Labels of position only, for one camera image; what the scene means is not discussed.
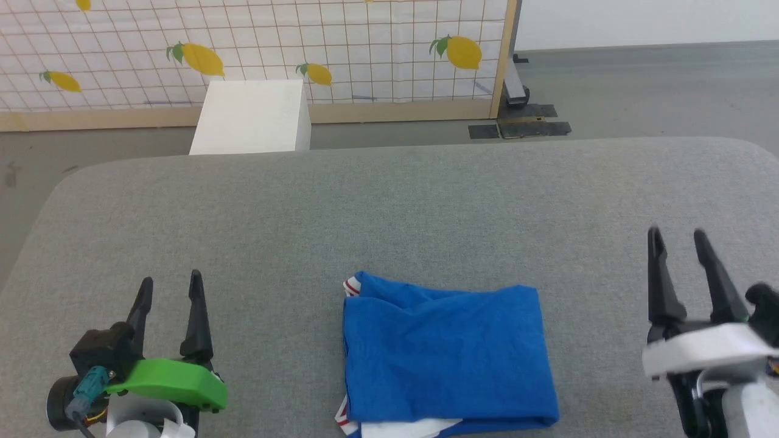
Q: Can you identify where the white partition board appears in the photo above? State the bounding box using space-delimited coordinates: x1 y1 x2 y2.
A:
514 0 779 52

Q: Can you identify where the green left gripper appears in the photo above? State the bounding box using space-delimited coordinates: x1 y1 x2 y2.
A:
106 269 229 414

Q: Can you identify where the lemon print tile backdrop panel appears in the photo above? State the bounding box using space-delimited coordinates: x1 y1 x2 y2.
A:
0 0 518 133

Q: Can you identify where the grey metal partition leg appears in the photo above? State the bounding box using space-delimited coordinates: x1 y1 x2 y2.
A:
499 0 531 110

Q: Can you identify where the blue white red-striped shirt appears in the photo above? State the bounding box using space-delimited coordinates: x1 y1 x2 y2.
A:
335 271 561 438

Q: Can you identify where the black cable with teal plug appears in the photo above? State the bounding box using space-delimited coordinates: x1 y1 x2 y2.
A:
72 366 117 438

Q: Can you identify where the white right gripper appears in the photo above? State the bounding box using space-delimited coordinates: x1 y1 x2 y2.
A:
642 226 779 381

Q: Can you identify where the white rectangular box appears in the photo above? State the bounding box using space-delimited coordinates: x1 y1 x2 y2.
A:
189 79 312 156

